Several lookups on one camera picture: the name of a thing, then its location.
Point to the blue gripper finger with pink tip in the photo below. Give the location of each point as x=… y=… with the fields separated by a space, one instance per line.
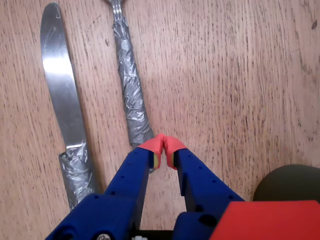
x=202 y=182
x=120 y=200

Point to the dark gray tall glass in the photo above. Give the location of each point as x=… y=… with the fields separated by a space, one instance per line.
x=287 y=182

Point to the red wrist camera mount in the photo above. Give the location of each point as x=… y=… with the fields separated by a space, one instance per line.
x=270 y=222

